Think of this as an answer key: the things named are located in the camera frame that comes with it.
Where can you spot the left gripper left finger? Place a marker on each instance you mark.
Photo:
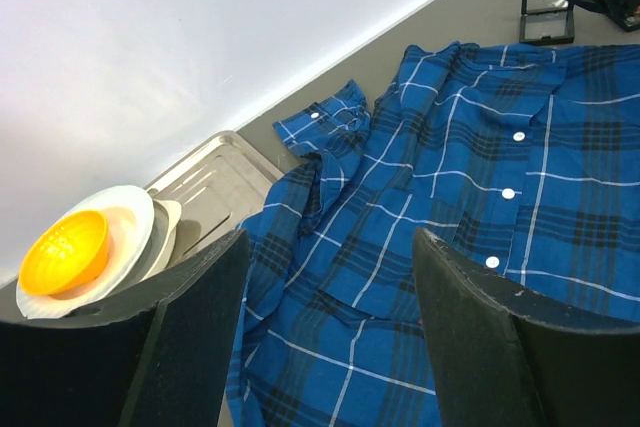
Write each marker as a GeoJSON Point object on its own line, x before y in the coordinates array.
{"type": "Point", "coordinates": [154, 354]}

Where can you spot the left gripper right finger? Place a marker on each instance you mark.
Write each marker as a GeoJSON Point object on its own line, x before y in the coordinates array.
{"type": "Point", "coordinates": [504, 355]}

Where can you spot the black jewelry box left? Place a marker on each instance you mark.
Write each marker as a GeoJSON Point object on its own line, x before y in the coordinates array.
{"type": "Point", "coordinates": [546, 22]}

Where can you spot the orange ball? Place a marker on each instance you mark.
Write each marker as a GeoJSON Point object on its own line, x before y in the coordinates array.
{"type": "Point", "coordinates": [72, 252]}

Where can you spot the white bowl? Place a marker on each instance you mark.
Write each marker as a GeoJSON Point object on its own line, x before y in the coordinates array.
{"type": "Point", "coordinates": [130, 214]}

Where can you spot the silver metal tray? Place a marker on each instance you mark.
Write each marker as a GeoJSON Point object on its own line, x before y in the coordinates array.
{"type": "Point", "coordinates": [219, 184]}

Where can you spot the blue plaid shirt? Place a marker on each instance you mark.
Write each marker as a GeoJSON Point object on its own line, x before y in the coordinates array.
{"type": "Point", "coordinates": [524, 159]}

